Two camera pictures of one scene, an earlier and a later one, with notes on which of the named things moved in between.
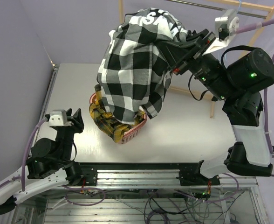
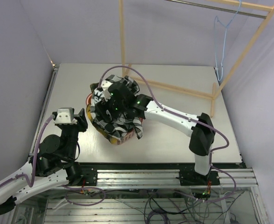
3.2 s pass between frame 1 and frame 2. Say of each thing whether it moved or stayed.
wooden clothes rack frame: stayed
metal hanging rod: stayed
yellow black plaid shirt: moved
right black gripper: moved
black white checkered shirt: moved
